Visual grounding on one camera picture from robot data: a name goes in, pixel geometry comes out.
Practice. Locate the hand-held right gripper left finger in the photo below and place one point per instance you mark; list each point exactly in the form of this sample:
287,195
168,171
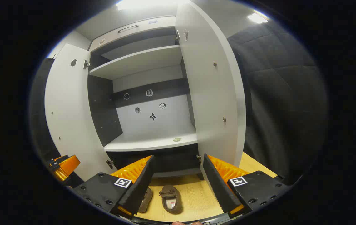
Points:
140,187

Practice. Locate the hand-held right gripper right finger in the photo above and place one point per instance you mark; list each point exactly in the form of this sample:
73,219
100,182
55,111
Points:
218,187

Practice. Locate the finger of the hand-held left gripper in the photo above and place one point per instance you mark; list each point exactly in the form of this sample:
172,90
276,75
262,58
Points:
68,165

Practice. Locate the brown fuzzy shoe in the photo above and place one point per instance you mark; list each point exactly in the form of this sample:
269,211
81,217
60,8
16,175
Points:
171,207
146,200

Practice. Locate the white cabinet door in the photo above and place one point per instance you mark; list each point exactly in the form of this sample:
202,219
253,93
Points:
68,109
209,93

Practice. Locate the white and grey shoe cabinet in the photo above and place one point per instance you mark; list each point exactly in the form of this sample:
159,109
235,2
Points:
153,59

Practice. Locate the dark quilted curtain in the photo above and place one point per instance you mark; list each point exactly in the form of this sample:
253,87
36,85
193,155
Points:
284,93

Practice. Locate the ceiling light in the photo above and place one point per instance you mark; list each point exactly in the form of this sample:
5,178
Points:
257,17
134,3

